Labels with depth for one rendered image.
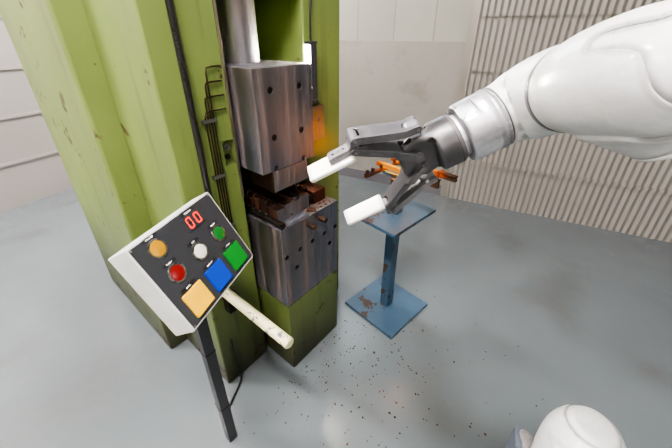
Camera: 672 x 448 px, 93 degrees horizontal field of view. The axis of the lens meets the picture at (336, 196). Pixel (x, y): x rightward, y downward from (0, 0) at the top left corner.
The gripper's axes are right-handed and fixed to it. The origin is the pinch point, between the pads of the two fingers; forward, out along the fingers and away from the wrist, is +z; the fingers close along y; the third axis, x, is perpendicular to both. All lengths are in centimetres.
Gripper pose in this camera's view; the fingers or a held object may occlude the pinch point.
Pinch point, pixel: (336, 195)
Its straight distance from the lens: 50.3
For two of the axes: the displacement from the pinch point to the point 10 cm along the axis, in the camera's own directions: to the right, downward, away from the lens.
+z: -8.8, 4.3, 1.9
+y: -4.1, -5.1, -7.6
